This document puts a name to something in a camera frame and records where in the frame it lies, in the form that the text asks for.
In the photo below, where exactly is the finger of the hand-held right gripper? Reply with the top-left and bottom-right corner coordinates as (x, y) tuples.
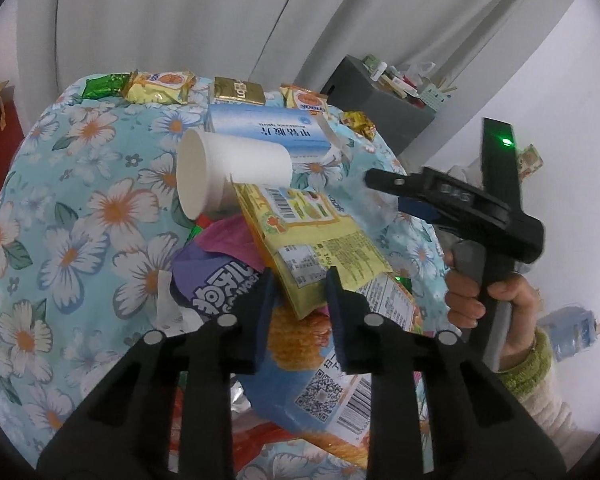
(364, 168), (427, 197)
(396, 194), (448, 225)

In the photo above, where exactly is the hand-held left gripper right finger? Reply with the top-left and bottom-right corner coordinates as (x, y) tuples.
(326, 266), (567, 480)

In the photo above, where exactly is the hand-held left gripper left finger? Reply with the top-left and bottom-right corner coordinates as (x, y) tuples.
(37, 267), (282, 480)

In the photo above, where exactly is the blue orange snack packet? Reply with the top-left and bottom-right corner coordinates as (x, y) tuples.
(240, 275), (424, 467)

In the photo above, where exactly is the large yellow snack packet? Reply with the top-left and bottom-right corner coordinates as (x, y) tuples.
(232, 182), (394, 319)

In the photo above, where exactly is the person's right forearm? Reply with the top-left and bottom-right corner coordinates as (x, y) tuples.
(496, 329), (600, 467)

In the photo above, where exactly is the person's right hand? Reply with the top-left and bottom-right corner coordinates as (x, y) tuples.
(444, 251), (543, 367)

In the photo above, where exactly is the purple snack packet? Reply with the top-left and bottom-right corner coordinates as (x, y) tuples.
(172, 214), (277, 322)

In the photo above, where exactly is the small yellow green wrapper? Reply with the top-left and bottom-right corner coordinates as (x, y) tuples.
(340, 111), (379, 141)

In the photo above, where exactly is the cream snack packet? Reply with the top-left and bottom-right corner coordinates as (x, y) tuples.
(517, 143), (544, 179)

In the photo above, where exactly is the grey cabinet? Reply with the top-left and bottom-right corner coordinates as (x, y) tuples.
(327, 55), (436, 156)

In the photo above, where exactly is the green white patterned box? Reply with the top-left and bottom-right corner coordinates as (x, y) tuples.
(420, 85), (454, 114)

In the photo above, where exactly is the white plastic bag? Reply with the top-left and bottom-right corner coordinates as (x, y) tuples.
(399, 61), (437, 82)

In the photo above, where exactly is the orange yellow biscuit packet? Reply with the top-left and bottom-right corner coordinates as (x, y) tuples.
(280, 84), (331, 111)

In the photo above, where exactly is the blue white medicine box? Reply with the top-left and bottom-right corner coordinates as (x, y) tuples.
(205, 105), (349, 164)

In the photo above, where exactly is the red snack packet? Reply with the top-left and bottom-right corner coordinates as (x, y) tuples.
(172, 385), (303, 463)

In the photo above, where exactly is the white paper cup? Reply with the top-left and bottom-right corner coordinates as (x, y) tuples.
(176, 128), (295, 220)

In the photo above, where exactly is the blue water bottle on dispenser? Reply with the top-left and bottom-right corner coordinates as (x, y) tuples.
(537, 304), (600, 364)

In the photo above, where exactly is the gold foil packet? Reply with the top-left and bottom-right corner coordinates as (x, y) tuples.
(211, 76), (267, 106)

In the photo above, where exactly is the floral blue cloth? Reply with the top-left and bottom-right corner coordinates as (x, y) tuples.
(0, 75), (452, 480)

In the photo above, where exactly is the white curtain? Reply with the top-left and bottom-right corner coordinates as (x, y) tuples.
(55, 0), (583, 92)

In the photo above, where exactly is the green foil snack wrapper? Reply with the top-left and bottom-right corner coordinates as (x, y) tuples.
(82, 72), (132, 100)

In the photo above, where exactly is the red bag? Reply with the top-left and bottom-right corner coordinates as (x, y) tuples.
(0, 80), (27, 207)

